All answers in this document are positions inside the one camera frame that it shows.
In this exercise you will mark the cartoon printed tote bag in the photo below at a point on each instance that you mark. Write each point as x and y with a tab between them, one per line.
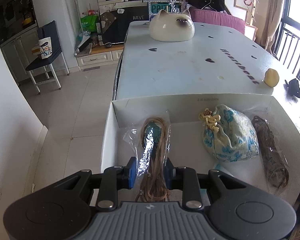
44	48

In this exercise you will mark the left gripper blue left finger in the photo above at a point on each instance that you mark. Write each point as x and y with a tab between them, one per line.
112	180

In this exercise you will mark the yellow soft sponge ball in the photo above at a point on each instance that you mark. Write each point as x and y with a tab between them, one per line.
271	77

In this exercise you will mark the blue floral fabric pouch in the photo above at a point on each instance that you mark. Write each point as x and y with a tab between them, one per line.
228	135

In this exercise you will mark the pink upholstered chair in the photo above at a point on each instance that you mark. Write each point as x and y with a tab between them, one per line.
217	18

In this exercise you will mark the green plastic bag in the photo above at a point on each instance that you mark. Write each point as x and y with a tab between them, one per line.
89	23

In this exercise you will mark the teal poizon sign box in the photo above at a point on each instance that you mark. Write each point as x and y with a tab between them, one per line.
154	6

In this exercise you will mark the white cat-shaped ceramic dish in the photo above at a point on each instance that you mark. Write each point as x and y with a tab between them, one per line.
172	27

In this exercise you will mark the white shallow cardboard box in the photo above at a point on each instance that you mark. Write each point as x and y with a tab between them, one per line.
186	144

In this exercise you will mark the dark blue folding chair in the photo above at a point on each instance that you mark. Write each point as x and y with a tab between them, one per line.
48	30

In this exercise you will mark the beige window curtain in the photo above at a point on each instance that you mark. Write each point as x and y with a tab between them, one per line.
268	18

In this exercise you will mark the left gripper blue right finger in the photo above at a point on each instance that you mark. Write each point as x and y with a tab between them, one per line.
186	180

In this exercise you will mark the black fabric scrunchie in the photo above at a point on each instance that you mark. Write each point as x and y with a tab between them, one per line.
293	87

